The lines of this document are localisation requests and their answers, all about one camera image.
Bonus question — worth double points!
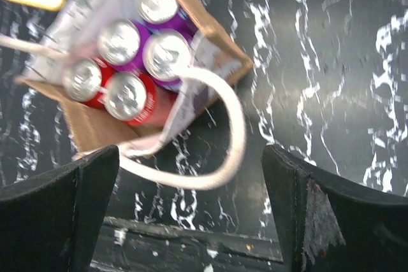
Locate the purple soda can rear right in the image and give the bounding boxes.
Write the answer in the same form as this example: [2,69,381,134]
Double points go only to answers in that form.
[143,29,193,92]

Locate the purple soda can middle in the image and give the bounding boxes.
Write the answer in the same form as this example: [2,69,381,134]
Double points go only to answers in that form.
[97,18,151,71]

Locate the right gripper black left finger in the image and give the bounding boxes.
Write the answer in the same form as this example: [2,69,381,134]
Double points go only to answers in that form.
[1,145,119,271]

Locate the purple soda can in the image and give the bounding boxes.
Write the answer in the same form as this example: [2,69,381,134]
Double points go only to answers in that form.
[137,0,197,35]
[143,29,193,92]
[97,18,151,71]

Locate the burlap canvas bag rope handles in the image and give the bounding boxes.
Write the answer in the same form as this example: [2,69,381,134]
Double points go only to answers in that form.
[1,0,252,190]

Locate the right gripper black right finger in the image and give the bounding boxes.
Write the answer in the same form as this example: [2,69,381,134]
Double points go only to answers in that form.
[261,145,407,271]

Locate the red cola can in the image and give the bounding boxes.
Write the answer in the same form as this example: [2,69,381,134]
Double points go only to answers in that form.
[62,57,116,109]
[104,72,177,127]

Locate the purple soda can rear left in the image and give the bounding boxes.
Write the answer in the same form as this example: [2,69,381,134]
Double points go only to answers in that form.
[137,0,197,35]

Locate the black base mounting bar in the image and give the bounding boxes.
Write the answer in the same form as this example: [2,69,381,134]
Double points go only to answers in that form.
[89,217,285,271]

